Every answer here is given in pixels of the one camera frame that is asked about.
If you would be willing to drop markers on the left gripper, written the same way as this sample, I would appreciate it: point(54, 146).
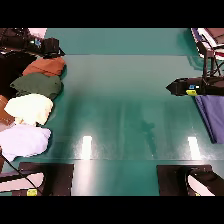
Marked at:
point(51, 45)

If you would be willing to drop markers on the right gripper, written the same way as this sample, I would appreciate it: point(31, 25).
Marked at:
point(185, 86)

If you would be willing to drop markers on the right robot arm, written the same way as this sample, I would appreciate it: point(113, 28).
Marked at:
point(213, 85)

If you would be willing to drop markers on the orange-brown garment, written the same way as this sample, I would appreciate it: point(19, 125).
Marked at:
point(45, 66)

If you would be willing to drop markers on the blue garment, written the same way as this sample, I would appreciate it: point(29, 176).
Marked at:
point(213, 115)

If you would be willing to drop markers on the dark green garment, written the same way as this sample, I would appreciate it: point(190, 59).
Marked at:
point(38, 85)

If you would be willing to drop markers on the black garment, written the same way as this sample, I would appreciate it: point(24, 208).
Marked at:
point(13, 71)

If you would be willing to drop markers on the cream garment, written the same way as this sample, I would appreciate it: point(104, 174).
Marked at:
point(30, 108)

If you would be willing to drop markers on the pale lavender garment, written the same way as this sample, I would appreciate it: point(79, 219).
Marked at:
point(23, 140)

